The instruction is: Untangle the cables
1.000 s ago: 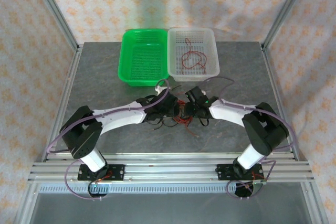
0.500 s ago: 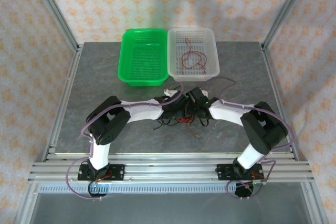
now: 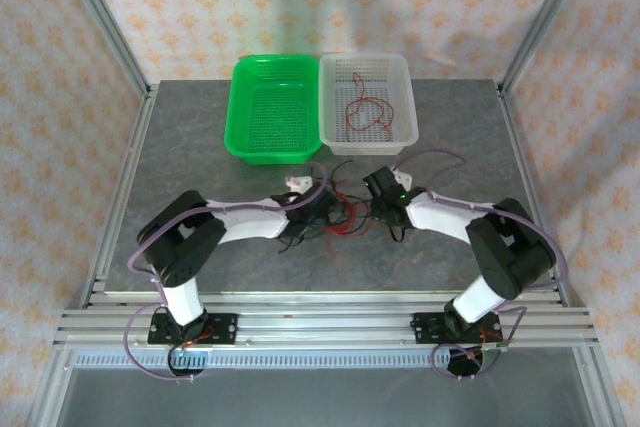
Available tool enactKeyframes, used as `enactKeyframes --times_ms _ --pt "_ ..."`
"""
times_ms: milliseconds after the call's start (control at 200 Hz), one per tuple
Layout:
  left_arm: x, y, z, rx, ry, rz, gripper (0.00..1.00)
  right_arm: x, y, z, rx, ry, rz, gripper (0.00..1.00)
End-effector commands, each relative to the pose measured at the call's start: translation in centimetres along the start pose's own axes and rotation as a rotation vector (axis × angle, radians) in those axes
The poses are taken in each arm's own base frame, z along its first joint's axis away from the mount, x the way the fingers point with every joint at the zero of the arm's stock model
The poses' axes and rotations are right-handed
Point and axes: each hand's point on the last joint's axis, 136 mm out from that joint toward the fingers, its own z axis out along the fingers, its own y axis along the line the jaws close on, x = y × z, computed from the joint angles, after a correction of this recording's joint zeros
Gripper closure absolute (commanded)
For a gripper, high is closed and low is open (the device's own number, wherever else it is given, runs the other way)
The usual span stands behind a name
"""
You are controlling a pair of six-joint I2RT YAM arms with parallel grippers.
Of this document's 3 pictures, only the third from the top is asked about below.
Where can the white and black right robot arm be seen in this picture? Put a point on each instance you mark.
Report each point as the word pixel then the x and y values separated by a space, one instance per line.
pixel 440 217

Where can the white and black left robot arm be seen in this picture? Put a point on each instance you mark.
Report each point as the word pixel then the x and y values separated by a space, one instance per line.
pixel 250 219

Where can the green plastic basket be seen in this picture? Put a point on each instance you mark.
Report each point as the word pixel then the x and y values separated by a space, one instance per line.
pixel 272 112

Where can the white plastic basket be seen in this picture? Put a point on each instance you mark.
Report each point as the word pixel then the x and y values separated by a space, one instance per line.
pixel 402 97

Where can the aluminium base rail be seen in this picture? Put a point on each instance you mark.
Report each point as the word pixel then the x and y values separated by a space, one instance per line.
pixel 325 322

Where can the aluminium side rail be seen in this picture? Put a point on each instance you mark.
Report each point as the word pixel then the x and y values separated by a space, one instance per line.
pixel 523 167
pixel 131 167

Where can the aluminium frame post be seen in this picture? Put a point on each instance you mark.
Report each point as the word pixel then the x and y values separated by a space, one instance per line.
pixel 105 17
pixel 546 12

